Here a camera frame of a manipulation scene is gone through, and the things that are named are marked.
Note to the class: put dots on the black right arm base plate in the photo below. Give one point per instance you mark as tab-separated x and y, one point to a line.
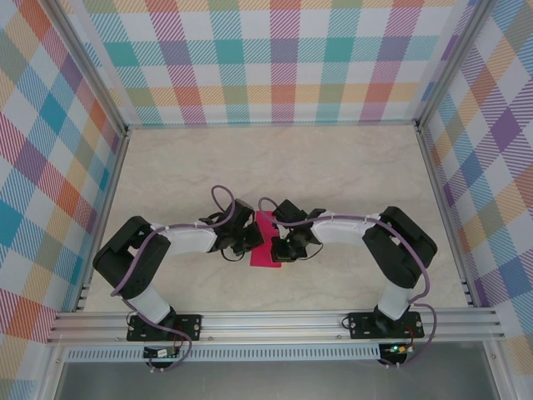
362	325

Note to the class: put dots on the pink paper sheet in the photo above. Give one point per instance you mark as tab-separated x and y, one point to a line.
260	256

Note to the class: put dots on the thin aluminium frame rail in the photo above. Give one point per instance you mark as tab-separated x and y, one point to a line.
270	124

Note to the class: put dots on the aluminium side rail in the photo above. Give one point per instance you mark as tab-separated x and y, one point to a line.
447	216
104	216

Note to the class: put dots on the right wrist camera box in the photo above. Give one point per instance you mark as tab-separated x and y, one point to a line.
289	210

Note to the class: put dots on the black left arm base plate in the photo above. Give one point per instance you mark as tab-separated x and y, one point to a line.
189	325

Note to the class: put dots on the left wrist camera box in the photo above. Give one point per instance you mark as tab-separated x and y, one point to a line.
239	212

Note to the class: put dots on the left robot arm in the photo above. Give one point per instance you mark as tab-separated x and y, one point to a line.
187	241

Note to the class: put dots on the aluminium frame post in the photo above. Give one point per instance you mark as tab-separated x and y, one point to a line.
454	62
89	71

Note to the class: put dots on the grey metal panel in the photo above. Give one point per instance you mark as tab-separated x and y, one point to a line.
270	381

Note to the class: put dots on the wide aluminium mounting rail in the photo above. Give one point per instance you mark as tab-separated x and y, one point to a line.
270	327

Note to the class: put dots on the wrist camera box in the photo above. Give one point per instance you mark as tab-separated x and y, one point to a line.
239	212
289	210

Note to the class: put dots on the small circuit board green light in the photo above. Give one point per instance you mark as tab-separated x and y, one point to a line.
397	349

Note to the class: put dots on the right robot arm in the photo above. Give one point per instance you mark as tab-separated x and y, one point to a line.
341	231

